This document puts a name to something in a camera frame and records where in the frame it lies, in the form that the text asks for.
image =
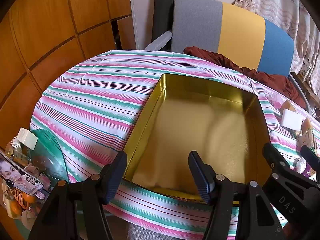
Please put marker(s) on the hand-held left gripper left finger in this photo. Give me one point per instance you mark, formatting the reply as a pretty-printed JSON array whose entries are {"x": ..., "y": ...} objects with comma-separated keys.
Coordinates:
[{"x": 115, "y": 177}]

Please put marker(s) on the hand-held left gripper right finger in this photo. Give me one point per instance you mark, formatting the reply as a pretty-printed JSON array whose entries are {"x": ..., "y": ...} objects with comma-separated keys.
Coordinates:
[{"x": 200, "y": 177}]

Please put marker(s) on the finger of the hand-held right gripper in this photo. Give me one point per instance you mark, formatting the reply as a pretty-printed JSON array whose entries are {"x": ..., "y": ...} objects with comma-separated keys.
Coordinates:
[
  {"x": 272, "y": 155},
  {"x": 310, "y": 157}
]

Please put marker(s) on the white cardboard box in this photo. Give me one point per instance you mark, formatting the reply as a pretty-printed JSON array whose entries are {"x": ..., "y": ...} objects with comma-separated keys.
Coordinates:
[{"x": 291, "y": 120}]

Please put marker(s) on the tan sponge block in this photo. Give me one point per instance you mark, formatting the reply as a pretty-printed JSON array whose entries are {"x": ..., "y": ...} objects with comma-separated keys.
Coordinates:
[
  {"x": 306, "y": 125},
  {"x": 287, "y": 104}
]

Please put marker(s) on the pink hair roller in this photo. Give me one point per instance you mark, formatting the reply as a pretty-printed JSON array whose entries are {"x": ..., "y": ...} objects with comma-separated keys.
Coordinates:
[{"x": 275, "y": 100}]

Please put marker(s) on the gold metal tin box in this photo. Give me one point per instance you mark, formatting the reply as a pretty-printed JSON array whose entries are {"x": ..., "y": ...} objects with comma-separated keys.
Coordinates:
[{"x": 200, "y": 120}]

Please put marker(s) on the grey seat cushion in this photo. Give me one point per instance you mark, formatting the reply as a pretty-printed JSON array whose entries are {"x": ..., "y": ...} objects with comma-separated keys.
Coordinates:
[{"x": 142, "y": 232}]

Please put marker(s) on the wooden side shelf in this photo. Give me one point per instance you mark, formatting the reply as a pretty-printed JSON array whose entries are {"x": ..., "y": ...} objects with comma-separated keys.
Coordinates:
[{"x": 312, "y": 93}]

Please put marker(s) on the green glass side table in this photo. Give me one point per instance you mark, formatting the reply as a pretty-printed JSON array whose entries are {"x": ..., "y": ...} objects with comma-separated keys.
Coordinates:
[{"x": 50, "y": 150}]

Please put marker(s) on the dark red cloth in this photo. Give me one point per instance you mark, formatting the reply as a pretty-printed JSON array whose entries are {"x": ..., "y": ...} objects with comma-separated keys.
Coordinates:
[{"x": 270, "y": 78}]

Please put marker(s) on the pink green striped tablecloth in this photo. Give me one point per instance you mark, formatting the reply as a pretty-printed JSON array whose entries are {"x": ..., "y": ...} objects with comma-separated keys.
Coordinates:
[{"x": 95, "y": 100}]

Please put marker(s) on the small white carton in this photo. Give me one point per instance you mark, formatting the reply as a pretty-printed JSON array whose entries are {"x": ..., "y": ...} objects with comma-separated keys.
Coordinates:
[{"x": 27, "y": 138}]

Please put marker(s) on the grey yellow blue chair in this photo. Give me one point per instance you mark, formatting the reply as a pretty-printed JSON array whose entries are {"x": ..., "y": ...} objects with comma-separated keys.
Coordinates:
[{"x": 240, "y": 30}]

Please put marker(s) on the beige patterned curtain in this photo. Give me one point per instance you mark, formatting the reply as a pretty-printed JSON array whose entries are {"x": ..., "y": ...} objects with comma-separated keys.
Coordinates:
[{"x": 280, "y": 5}]

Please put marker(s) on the wooden panelled cabinet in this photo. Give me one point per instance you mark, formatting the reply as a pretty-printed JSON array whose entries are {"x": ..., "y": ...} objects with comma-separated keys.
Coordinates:
[{"x": 50, "y": 30}]

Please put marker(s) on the black rolled mat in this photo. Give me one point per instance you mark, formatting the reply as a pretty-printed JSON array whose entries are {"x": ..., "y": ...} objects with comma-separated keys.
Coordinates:
[{"x": 162, "y": 10}]

